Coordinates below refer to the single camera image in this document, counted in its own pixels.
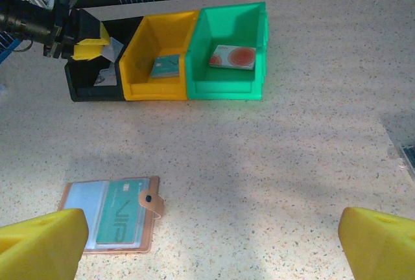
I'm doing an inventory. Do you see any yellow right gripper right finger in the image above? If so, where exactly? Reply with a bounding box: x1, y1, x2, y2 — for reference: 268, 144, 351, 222
338, 207, 415, 280

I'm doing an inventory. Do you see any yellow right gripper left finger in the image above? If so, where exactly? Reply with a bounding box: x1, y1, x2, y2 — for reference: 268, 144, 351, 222
0, 208, 89, 280

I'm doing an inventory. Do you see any white printed card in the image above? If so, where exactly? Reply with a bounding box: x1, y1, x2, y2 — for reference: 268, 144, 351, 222
101, 36, 124, 62

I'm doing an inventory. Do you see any teal VIP card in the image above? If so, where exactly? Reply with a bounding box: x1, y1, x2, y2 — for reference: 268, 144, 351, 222
95, 181, 147, 246

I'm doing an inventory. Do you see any white cards stack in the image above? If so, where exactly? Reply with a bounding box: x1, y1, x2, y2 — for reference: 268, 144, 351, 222
93, 62, 118, 87

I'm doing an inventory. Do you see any teal cards stack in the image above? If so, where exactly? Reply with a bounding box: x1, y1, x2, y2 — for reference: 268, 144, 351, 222
149, 54, 181, 80

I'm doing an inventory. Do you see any small dark chip card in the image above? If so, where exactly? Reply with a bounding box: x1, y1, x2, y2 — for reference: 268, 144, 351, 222
381, 114, 415, 179

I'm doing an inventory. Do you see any red circle cards stack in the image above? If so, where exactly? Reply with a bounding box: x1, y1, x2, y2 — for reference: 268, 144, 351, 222
209, 44, 257, 71

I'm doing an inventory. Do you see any black plastic bin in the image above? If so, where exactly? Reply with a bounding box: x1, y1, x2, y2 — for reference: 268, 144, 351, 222
64, 16, 145, 102

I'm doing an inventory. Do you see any yellow plastic bin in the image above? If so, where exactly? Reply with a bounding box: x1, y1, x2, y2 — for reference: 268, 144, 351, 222
119, 10, 200, 102

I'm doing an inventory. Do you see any green plastic bin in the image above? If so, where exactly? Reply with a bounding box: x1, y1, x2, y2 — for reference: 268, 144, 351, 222
187, 2, 269, 102

